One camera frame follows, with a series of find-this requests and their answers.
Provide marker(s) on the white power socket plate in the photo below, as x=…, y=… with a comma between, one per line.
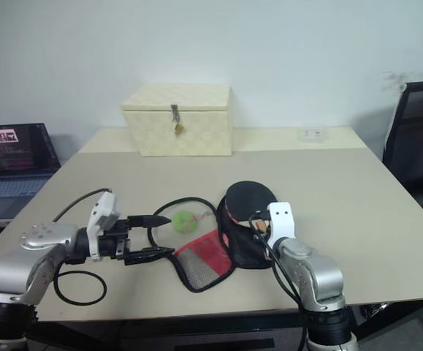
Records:
x=312, y=135

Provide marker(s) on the open laptop computer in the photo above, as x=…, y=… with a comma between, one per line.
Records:
x=12, y=161

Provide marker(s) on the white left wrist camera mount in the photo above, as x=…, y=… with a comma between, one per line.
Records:
x=103, y=208

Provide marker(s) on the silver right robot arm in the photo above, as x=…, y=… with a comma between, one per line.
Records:
x=313, y=270

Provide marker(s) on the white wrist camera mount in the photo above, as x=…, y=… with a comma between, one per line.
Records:
x=103, y=208
x=282, y=221

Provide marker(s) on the black mesh office chair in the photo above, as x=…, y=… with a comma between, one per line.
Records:
x=414, y=146

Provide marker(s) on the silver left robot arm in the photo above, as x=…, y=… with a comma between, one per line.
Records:
x=25, y=268

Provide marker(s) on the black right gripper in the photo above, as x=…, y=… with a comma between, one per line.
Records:
x=259, y=215

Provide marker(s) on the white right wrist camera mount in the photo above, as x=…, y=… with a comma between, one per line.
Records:
x=282, y=221

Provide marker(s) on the black table frame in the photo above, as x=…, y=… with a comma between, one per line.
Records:
x=196, y=331

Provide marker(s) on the black red mesh paddle case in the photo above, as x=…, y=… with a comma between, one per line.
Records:
x=204, y=261

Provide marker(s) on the cream lidded storage box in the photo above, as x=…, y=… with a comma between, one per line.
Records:
x=182, y=124

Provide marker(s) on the metal latch with padlock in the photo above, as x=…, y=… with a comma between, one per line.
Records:
x=177, y=120

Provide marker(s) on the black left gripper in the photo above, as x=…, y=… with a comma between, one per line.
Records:
x=118, y=243

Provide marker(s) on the black table tennis paddle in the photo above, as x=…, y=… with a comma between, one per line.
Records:
x=249, y=199

